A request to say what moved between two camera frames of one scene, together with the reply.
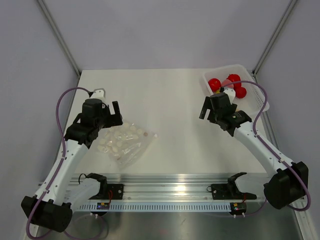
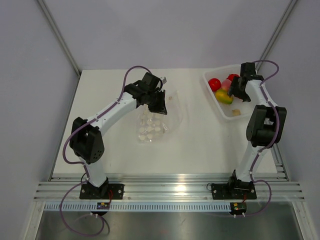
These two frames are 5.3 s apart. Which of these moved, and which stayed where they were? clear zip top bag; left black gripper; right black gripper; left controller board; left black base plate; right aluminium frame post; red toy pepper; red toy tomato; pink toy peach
Moved: left black gripper; clear zip top bag; right black gripper
Stayed: red toy pepper; left controller board; pink toy peach; red toy tomato; left black base plate; right aluminium frame post
